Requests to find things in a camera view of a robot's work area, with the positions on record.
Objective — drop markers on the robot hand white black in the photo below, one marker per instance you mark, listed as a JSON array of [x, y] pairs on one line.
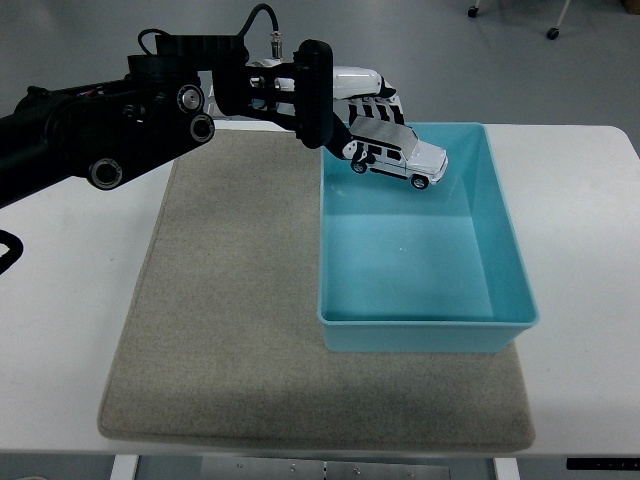
[[357, 82]]

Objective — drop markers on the white toy car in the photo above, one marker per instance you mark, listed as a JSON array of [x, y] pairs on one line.
[[407, 157]]

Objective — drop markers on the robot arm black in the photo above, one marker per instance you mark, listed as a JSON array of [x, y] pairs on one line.
[[125, 125]]

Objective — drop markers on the blue plastic box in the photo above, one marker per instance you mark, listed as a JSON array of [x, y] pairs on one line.
[[415, 260]]

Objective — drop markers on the brown cardboard box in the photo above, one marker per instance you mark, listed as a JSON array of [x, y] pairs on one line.
[[632, 3]]

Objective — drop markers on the white leg with black caster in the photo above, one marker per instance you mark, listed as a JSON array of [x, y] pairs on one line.
[[556, 25], [475, 9]]

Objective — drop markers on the beige fabric mat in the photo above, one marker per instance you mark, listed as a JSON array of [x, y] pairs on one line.
[[225, 325]]

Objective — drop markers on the grey metal plate with screws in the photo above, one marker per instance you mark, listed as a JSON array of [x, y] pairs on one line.
[[325, 470]]

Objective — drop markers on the white table leg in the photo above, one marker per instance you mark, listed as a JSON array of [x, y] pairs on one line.
[[506, 470], [123, 468]]

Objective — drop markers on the black table control panel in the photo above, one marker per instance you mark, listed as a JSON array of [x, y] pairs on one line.
[[602, 464]]

